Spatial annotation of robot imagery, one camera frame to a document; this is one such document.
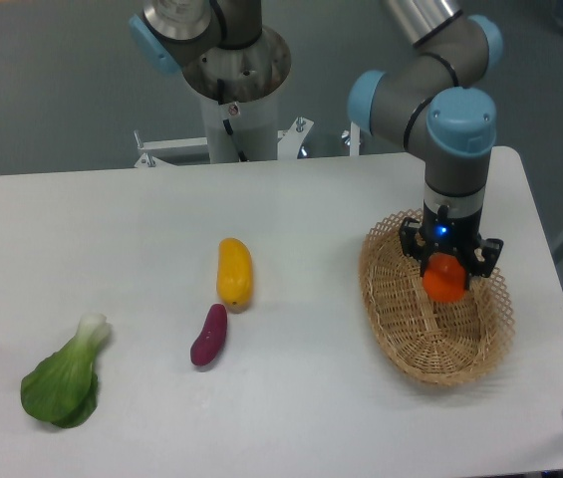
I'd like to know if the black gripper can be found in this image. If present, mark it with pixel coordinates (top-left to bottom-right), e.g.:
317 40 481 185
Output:
399 205 504 290

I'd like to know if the orange fruit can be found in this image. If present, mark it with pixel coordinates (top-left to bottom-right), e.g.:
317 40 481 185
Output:
422 253 466 303

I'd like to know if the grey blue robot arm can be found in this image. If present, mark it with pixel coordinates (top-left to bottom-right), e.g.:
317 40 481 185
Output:
129 1 503 302

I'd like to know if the woven wicker basket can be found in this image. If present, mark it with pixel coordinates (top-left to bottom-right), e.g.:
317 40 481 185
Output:
359 209 515 386

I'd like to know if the yellow mango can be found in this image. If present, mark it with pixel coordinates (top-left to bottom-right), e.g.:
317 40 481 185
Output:
216 238 254 310

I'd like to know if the purple sweet potato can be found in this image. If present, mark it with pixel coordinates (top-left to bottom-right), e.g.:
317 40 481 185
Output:
190 304 228 367

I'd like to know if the green bok choy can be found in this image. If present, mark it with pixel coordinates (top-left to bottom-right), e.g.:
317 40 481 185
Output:
20 313 112 429

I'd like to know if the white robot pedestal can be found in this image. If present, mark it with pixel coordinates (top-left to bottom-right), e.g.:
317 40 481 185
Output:
134 27 362 168

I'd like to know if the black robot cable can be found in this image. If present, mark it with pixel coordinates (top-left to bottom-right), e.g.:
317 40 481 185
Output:
216 78 251 162

